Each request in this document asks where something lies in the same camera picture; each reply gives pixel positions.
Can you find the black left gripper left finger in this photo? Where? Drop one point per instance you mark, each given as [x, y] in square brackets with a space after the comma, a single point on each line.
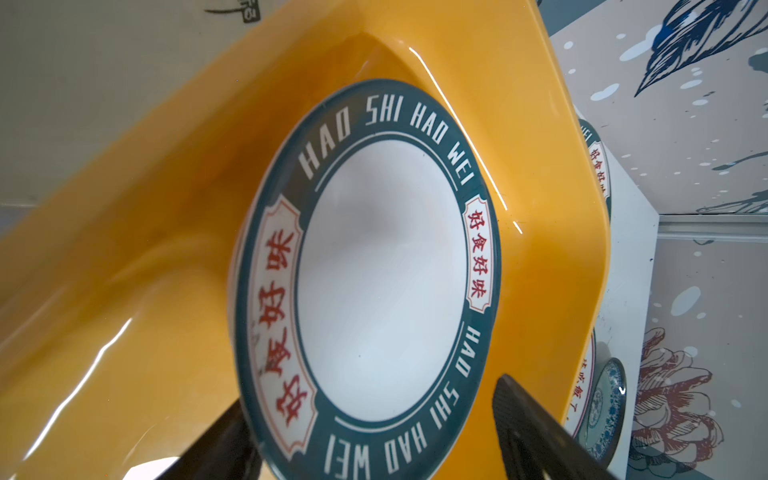
[225, 451]

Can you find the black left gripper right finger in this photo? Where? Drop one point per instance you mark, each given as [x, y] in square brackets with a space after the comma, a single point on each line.
[533, 445]

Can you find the green rim plate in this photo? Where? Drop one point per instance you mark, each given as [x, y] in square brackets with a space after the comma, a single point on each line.
[598, 157]
[365, 288]

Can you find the orange sunburst plate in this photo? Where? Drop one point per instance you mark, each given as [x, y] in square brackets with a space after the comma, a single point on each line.
[581, 394]

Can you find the yellow plastic bin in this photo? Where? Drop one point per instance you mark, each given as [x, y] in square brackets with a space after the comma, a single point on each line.
[116, 335]

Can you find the blue floral green plate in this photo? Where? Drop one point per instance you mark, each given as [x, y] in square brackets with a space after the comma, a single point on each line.
[600, 432]

